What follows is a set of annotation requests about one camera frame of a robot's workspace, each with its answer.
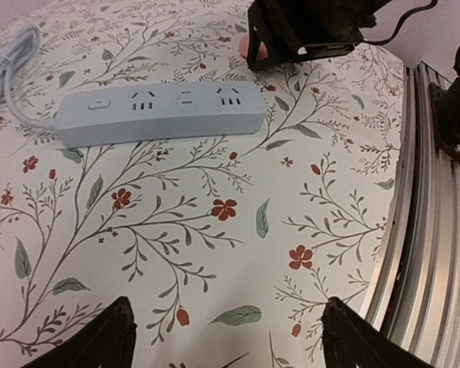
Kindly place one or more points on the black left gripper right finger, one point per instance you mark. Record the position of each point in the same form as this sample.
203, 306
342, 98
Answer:
349, 341

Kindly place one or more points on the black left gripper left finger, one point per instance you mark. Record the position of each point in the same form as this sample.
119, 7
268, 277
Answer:
107, 341

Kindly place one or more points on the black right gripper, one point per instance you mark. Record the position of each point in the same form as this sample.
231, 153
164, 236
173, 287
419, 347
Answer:
283, 32

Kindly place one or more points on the pink charger plug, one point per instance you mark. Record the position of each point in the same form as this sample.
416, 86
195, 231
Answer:
244, 47

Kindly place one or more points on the light blue power strip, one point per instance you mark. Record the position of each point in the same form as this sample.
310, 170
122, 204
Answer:
159, 111

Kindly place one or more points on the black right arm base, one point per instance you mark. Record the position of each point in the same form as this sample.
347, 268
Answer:
445, 105

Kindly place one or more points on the floral patterned table mat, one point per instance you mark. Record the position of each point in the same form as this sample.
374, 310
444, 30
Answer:
227, 247

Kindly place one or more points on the aluminium front rail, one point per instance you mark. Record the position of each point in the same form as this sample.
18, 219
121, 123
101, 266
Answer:
414, 295

